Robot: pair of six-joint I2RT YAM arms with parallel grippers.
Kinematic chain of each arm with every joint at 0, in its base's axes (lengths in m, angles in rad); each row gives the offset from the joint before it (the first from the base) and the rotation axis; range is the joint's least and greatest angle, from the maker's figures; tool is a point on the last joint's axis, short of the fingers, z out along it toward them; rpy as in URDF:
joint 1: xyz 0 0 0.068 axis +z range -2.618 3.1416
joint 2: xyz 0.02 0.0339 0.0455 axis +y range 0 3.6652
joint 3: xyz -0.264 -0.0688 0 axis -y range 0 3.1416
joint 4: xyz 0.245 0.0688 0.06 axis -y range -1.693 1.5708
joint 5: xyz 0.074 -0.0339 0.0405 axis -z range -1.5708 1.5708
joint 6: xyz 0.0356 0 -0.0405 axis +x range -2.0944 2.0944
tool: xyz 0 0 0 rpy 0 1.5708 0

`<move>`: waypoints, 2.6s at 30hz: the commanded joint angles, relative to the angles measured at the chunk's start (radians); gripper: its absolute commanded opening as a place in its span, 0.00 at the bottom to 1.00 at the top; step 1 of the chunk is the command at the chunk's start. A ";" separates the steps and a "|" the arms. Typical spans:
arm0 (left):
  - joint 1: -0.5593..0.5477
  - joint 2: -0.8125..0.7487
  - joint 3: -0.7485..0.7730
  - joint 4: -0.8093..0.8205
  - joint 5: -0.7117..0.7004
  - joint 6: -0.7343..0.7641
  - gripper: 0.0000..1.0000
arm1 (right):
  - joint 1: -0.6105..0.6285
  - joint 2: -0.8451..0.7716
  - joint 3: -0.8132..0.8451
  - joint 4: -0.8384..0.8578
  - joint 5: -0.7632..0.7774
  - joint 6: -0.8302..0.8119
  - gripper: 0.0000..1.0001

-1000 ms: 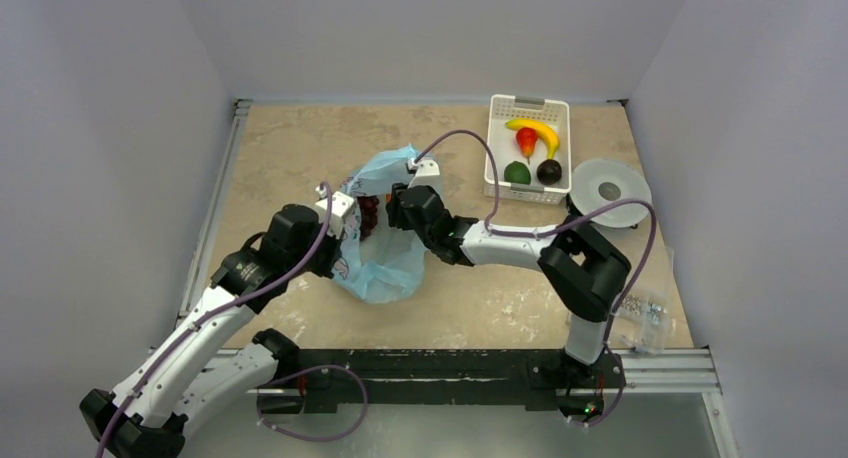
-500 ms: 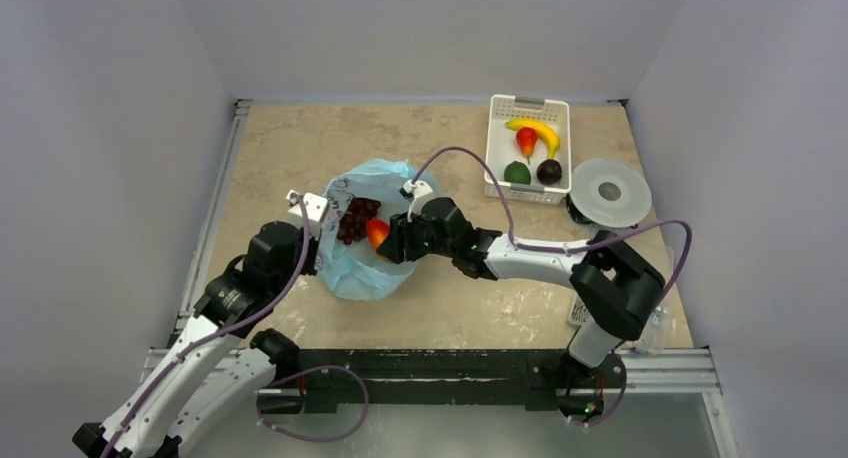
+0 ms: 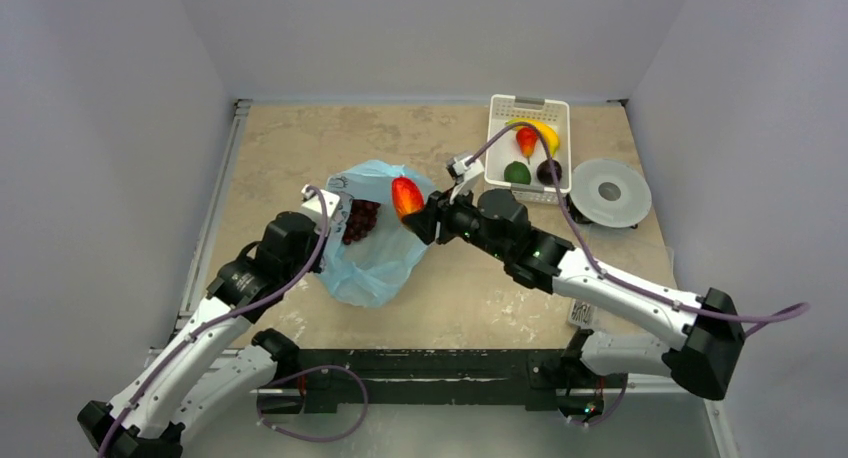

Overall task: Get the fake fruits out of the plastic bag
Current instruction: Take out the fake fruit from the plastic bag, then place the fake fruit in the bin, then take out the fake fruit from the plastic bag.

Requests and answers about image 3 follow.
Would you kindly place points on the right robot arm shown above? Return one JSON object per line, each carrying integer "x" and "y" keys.
{"x": 696, "y": 340}

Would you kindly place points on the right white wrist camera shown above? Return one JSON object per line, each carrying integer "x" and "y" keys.
{"x": 465, "y": 170}

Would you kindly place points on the orange fake fruit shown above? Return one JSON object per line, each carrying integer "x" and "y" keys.
{"x": 407, "y": 198}

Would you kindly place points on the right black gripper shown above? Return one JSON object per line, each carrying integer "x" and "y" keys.
{"x": 438, "y": 213}

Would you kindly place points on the red fake pear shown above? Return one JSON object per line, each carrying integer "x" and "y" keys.
{"x": 526, "y": 139}

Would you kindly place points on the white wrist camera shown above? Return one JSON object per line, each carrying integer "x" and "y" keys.
{"x": 465, "y": 170}
{"x": 322, "y": 207}

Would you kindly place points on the yellow fake banana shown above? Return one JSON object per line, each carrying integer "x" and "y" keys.
{"x": 547, "y": 135}

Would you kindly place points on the white plastic basket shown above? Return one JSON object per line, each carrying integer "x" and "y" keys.
{"x": 556, "y": 115}

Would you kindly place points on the green fake avocado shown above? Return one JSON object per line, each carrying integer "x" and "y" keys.
{"x": 517, "y": 172}

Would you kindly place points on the dark purple fake plum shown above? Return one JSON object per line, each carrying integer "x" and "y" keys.
{"x": 549, "y": 173}

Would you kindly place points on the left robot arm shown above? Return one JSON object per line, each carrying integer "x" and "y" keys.
{"x": 178, "y": 392}

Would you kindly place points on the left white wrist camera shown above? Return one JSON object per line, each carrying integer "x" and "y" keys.
{"x": 322, "y": 207}

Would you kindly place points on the barcode label card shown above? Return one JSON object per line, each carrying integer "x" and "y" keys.
{"x": 582, "y": 314}

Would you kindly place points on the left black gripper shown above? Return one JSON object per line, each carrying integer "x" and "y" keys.
{"x": 315, "y": 237}

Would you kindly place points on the dark red fake grapes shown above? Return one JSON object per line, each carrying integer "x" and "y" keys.
{"x": 362, "y": 219}

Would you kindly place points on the round white scale disc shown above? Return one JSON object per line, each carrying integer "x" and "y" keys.
{"x": 610, "y": 193}

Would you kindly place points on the aluminium frame rail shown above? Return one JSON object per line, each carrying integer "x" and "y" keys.
{"x": 202, "y": 255}

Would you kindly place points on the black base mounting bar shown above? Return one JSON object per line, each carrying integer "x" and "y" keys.
{"x": 319, "y": 380}

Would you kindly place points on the blue printed plastic bag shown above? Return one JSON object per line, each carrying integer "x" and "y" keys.
{"x": 371, "y": 272}

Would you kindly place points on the clear plastic bag of parts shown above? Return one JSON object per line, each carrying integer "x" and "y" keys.
{"x": 650, "y": 259}

